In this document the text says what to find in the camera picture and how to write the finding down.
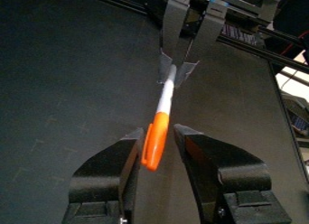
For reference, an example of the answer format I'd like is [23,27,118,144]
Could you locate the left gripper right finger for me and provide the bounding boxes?
[172,123,293,224]

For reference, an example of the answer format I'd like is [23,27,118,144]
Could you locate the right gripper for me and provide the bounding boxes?
[156,0,283,89]

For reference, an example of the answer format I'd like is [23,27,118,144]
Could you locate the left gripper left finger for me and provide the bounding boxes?
[61,126,146,224]

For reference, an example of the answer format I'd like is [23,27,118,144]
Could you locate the grey marker pen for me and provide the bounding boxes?
[140,63,179,173]

